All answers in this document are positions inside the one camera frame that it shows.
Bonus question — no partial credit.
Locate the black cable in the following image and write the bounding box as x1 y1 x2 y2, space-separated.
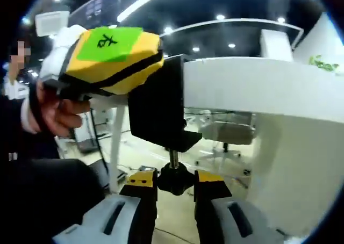
90 106 110 191

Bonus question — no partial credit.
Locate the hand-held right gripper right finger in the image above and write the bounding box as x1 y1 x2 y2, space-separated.
193 169 285 244

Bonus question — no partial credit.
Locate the white ceiling air conditioner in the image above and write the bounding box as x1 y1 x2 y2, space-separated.
34 10 70 38

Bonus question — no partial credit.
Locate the grey swivel office chair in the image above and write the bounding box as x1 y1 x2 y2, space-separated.
197 112 256 169

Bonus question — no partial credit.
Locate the long curved ceiling light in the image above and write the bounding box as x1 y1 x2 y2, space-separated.
117 0 180 22

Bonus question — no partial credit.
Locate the potted green plant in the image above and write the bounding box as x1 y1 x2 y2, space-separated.
308 54 341 73

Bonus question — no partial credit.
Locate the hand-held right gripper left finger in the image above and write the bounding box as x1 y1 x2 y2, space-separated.
52 168 159 244

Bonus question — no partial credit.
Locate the dark curved hanging screen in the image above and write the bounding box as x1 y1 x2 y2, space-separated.
68 0 121 21

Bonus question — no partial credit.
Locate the person's left hand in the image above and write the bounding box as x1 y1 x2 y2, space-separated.
28 78 92 141

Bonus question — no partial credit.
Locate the white desk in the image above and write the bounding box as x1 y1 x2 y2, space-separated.
90 56 344 230

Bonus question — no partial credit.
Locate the black clamp fixture with clip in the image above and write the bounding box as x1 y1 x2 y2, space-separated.
127 54 203 196

